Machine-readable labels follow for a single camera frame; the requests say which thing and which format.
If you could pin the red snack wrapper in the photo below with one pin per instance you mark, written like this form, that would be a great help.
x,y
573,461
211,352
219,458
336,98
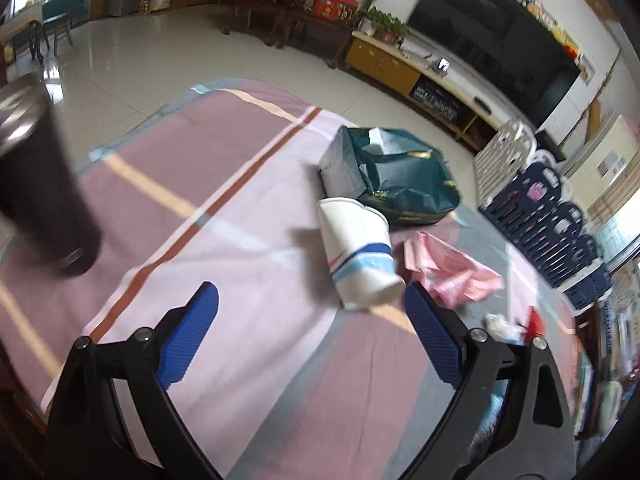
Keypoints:
x,y
535,327

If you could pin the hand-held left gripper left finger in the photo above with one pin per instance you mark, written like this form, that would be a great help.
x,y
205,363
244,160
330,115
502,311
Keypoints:
x,y
192,332

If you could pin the pink plastic bag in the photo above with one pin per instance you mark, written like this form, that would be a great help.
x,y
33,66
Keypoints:
x,y
450,275

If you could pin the yellow wooden television cabinet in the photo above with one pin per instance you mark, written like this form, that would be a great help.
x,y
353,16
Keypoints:
x,y
380,62

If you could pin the white paper cup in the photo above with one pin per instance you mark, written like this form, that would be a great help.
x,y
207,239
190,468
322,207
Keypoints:
x,y
355,255

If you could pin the navy and white playpen fence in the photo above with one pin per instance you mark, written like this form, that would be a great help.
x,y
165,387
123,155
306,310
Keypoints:
x,y
540,220

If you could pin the grey cushion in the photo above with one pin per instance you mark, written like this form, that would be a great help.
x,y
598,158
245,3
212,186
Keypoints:
x,y
610,405

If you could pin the cream standing air conditioner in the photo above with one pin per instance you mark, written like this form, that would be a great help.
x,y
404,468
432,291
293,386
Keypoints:
x,y
615,155

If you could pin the dark green tissue pack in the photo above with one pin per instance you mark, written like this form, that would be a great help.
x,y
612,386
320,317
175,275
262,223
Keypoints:
x,y
400,185

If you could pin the plaid tablecloth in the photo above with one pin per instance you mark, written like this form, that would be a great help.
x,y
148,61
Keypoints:
x,y
225,270

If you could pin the small desk clock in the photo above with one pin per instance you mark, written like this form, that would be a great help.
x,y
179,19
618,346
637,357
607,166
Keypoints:
x,y
442,65

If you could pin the black thermos bottle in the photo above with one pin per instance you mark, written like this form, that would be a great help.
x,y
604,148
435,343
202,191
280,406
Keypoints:
x,y
45,185

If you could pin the row of plush toys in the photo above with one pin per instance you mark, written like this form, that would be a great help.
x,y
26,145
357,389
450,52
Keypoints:
x,y
565,35

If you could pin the dark dining chair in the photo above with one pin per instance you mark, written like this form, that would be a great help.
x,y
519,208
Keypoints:
x,y
37,40

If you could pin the large black television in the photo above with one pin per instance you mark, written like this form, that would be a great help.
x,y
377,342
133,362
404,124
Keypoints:
x,y
490,35

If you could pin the black set-top box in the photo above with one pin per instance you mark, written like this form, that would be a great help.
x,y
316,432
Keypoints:
x,y
482,104

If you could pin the red gift box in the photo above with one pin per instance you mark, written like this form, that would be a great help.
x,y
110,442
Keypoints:
x,y
335,7

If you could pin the black monitor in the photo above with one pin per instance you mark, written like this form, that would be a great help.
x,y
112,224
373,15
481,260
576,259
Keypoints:
x,y
550,146

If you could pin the potted green plant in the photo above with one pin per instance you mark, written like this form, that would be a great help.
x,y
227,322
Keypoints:
x,y
387,25

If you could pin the black audio receiver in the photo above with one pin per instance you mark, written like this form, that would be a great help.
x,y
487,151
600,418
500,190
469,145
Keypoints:
x,y
435,102

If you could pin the stack of books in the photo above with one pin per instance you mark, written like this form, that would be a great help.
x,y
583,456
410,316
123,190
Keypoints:
x,y
612,330

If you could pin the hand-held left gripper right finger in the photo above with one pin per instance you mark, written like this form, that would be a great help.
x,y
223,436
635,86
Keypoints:
x,y
435,335

